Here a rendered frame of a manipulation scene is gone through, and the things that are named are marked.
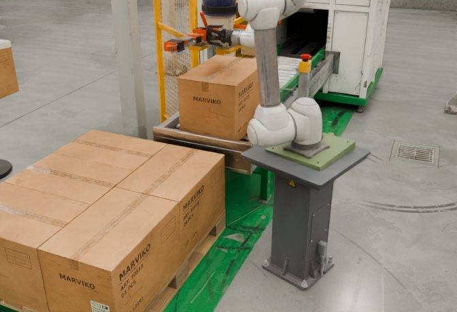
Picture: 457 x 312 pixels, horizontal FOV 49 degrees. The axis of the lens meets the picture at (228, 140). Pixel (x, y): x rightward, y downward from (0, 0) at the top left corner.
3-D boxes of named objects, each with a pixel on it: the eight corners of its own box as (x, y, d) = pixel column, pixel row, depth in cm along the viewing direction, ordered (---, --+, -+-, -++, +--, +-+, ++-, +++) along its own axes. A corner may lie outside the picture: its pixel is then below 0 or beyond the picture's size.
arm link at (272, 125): (297, 145, 252) (258, 156, 244) (282, 136, 266) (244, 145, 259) (288, -15, 224) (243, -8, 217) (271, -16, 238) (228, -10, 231)
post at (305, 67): (293, 187, 381) (301, 59, 339) (302, 189, 379) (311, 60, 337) (290, 192, 375) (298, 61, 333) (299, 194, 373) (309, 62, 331)
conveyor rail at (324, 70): (328, 71, 513) (329, 53, 505) (332, 72, 511) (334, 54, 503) (245, 170, 320) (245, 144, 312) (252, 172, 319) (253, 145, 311)
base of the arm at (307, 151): (335, 144, 268) (335, 134, 265) (309, 159, 254) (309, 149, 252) (307, 134, 280) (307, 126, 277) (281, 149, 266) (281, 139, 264)
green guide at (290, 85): (321, 56, 510) (322, 47, 506) (331, 57, 506) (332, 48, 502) (269, 109, 376) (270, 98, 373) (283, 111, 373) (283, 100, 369)
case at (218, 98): (216, 105, 385) (215, 54, 368) (266, 113, 371) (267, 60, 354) (179, 135, 335) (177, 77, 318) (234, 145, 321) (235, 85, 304)
